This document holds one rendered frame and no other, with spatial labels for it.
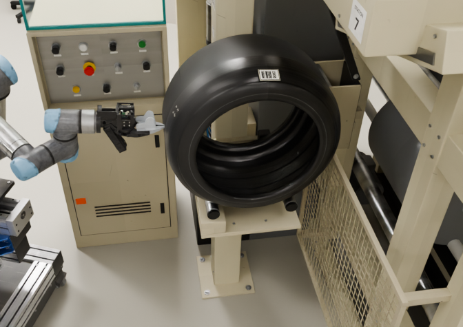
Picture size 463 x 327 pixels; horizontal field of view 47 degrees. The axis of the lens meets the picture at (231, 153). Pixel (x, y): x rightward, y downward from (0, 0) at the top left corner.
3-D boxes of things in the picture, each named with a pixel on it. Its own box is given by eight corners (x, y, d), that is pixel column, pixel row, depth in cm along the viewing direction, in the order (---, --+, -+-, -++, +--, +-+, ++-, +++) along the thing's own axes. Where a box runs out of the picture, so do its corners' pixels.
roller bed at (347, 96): (300, 122, 231) (309, 61, 212) (333, 120, 233) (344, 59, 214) (313, 151, 216) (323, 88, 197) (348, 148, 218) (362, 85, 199)
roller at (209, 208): (209, 149, 213) (205, 157, 215) (198, 147, 211) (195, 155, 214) (222, 211, 186) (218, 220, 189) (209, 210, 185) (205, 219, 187)
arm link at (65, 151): (40, 160, 173) (37, 135, 166) (69, 144, 180) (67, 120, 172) (56, 173, 170) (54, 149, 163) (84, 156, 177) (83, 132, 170)
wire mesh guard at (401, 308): (295, 233, 261) (313, 117, 217) (300, 233, 262) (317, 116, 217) (358, 418, 193) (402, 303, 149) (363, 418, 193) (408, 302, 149)
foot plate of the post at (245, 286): (196, 257, 287) (196, 255, 285) (245, 252, 290) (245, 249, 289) (202, 299, 266) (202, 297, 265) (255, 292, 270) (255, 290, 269)
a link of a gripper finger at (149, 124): (166, 120, 167) (136, 119, 165) (165, 135, 171) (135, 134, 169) (165, 113, 170) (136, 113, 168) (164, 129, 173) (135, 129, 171)
